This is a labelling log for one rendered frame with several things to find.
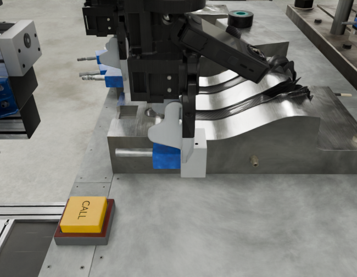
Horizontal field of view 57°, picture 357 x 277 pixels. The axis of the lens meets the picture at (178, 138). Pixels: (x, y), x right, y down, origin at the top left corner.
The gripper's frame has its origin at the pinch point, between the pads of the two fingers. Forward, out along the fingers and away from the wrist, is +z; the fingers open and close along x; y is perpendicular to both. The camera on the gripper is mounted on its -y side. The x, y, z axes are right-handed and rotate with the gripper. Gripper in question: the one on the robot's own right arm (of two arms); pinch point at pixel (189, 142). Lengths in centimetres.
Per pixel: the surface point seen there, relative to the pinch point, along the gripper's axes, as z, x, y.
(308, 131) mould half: 5.0, -9.9, -21.4
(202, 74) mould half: 10.9, -46.0, -4.9
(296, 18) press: 19, -128, -57
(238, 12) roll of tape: 1, -71, -17
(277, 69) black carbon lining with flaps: 0.9, -27.0, -19.4
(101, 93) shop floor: 95, -192, 63
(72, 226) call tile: 11.7, 5.5, 17.4
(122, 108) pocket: 6.9, -20.9, 13.2
